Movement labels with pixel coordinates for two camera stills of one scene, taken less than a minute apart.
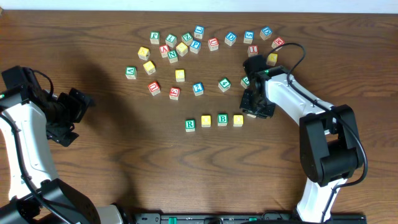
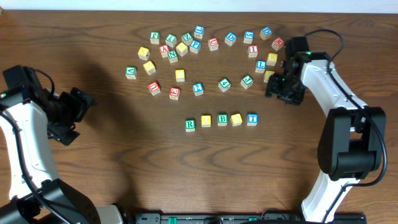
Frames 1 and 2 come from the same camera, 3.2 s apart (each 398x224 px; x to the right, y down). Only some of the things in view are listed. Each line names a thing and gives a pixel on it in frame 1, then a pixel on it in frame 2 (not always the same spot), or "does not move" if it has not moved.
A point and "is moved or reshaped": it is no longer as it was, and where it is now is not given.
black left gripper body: (73, 111) does not move
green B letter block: (222, 119) does not move
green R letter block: (189, 125) does not move
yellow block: (181, 48) does not move
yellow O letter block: (238, 120) is moved or reshaped
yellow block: (206, 121) does not move
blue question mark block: (198, 89) does not move
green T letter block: (250, 115) is moved or reshaped
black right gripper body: (250, 103) -> (285, 88)
